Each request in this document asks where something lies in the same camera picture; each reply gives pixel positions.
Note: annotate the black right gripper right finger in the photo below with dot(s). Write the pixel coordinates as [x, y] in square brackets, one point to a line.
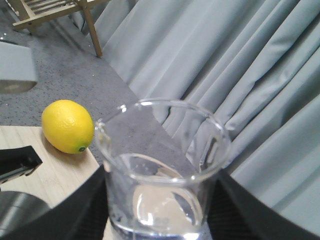
[235, 214]

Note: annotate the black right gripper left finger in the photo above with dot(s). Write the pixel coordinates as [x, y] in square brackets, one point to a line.
[81, 216]

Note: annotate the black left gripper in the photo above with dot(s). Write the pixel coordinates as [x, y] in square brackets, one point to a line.
[19, 208]

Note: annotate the steel double jigger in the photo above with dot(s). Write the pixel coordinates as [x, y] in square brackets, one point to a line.
[18, 71]

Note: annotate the glass measuring beaker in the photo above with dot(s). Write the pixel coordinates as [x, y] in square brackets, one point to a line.
[160, 160]

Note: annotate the wooden cutting board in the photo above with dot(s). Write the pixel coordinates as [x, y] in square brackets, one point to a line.
[59, 175]

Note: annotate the yellow lemon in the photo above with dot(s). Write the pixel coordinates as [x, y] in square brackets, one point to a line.
[68, 126]

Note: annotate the grey curtain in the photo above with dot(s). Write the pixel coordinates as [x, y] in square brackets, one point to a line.
[254, 63]

